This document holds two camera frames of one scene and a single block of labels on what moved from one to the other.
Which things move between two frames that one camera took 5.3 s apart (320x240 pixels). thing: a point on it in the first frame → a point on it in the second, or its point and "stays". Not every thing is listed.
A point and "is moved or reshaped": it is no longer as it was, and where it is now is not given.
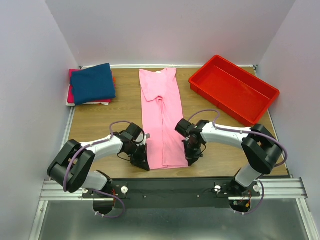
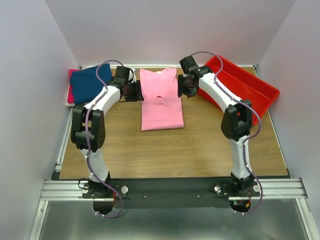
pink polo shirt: (162, 110) is moved or reshaped
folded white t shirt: (71, 104) stays
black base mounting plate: (168, 193) stays
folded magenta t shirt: (70, 98) stays
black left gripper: (142, 161) → (138, 95)
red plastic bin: (227, 86) stays
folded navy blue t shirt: (93, 84) stays
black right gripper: (191, 157) → (180, 90)
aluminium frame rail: (274, 189) stays
